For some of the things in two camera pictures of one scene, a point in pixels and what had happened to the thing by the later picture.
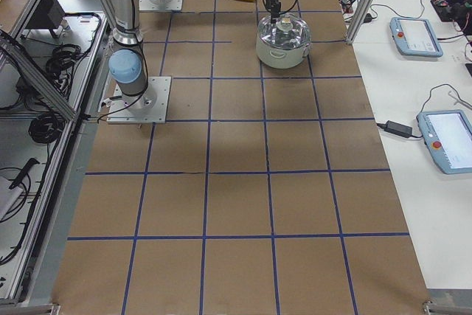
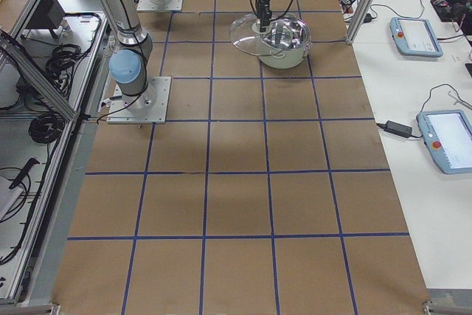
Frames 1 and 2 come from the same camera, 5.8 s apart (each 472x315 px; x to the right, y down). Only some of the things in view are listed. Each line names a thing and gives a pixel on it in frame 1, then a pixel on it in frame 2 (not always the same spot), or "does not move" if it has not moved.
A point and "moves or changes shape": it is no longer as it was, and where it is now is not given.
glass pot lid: (290, 32) moves or changes shape
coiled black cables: (63, 57) does not move
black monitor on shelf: (49, 15) does not move
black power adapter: (397, 128) does not move
